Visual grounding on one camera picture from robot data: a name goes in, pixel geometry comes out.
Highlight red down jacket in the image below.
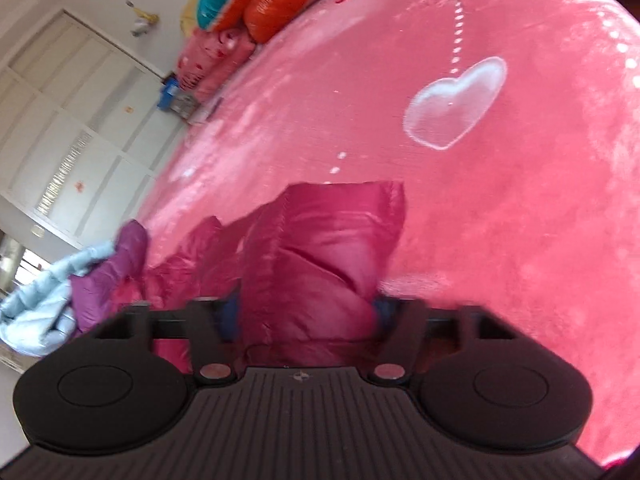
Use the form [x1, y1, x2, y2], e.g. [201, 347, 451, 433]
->
[107, 180, 407, 368]

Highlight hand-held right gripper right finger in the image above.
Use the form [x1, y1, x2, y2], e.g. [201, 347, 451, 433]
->
[369, 299, 522, 388]

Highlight orange pillow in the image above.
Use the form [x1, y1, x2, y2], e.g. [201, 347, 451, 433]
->
[243, 0, 333, 43]

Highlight hanging wall ornament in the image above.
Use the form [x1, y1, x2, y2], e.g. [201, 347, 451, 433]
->
[125, 0, 160, 38]

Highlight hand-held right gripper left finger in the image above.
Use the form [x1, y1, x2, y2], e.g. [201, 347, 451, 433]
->
[94, 296, 242, 388]

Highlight pink pillow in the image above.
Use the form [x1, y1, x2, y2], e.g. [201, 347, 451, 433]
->
[175, 27, 257, 106]

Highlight white wardrobe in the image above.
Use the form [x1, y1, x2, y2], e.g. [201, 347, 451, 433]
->
[0, 7, 173, 251]

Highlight pink heart-print blanket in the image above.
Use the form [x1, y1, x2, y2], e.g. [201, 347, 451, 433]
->
[135, 0, 640, 471]

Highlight light blue down jacket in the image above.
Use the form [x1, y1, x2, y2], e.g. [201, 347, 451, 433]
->
[0, 240, 116, 358]

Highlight blue box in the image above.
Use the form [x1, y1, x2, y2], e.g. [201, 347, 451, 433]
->
[157, 75, 181, 111]

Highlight purple down jacket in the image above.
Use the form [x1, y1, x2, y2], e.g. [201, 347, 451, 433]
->
[70, 220, 151, 336]

